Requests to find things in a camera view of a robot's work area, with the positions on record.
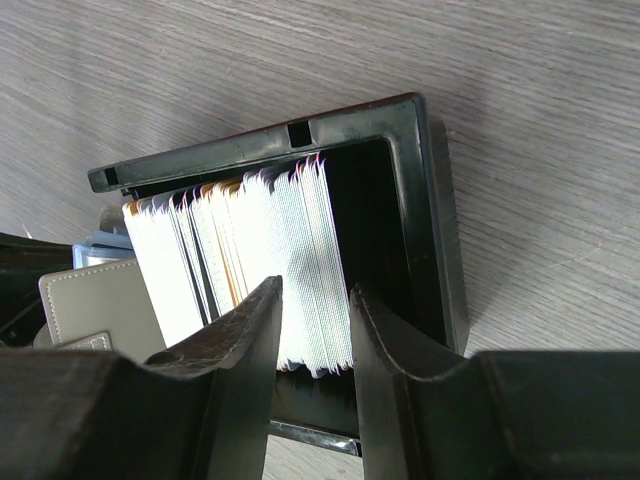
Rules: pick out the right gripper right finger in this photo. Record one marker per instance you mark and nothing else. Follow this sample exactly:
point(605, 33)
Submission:
point(426, 412)

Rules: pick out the black card box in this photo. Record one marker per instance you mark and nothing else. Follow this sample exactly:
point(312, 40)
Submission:
point(396, 223)

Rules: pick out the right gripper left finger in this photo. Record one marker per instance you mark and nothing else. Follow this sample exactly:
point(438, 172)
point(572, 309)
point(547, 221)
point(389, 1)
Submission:
point(197, 410)

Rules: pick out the stack of white cards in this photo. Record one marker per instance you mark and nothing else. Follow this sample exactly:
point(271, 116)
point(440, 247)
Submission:
point(204, 249)

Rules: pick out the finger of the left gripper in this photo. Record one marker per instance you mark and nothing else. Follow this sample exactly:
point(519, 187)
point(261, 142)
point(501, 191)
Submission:
point(23, 262)

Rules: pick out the grey leather card holder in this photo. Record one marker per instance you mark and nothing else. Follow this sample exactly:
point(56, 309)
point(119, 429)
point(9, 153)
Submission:
point(101, 303)

